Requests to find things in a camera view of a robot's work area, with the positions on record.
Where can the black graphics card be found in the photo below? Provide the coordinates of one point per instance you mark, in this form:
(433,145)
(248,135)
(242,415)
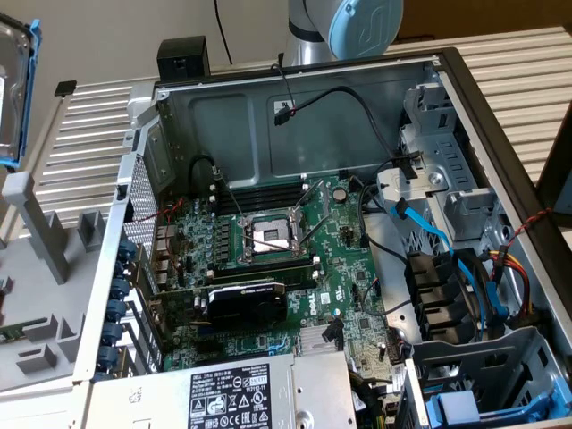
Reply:
(246,308)

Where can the brown cardboard box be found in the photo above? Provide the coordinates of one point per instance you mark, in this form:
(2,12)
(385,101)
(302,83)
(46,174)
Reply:
(491,18)

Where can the grey power supply unit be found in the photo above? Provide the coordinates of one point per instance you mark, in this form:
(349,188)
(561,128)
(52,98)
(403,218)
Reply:
(313,389)

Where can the blue card retention clip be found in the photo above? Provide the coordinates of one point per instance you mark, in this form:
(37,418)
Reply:
(127,249)
(117,310)
(112,334)
(119,289)
(120,269)
(108,359)

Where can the black box device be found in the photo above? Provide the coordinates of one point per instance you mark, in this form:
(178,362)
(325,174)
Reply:
(183,58)

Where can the green motherboard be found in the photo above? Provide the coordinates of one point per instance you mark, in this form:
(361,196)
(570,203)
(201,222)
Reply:
(339,268)

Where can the silver heatsink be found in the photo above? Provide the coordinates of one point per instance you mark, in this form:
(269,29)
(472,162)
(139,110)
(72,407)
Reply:
(310,339)

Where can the grey parts rack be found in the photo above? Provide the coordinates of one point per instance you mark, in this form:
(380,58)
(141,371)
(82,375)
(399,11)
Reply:
(40,286)

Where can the metal socket cover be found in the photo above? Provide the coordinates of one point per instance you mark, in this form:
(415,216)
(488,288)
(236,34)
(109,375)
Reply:
(324,196)

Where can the CPU socket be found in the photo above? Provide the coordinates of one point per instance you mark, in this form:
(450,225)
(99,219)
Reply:
(268,234)

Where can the silver coin battery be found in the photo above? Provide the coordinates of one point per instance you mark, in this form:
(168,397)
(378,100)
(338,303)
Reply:
(341,194)

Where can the open grey PC case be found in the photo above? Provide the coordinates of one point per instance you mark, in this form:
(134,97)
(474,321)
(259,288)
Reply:
(223,134)

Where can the hard disk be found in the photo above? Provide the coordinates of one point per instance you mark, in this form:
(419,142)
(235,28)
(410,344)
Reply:
(13,89)

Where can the grey metal drive cage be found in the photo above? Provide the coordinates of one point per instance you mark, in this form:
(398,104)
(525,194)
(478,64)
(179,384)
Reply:
(447,147)

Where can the black RAM slot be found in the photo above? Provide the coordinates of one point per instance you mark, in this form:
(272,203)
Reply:
(299,279)
(268,266)
(268,190)
(268,201)

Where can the black plastic finned shroud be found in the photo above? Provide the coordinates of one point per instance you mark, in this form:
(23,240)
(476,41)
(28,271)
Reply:
(429,290)

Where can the green RAM stick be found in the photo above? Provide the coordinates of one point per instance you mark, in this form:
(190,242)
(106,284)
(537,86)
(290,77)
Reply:
(18,331)

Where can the small black table clip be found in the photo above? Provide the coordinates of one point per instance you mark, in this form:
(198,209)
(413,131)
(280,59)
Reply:
(65,88)

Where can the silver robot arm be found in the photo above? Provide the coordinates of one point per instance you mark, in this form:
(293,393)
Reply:
(313,40)

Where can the metal locking lever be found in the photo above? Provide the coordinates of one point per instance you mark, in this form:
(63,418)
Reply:
(230,196)
(272,243)

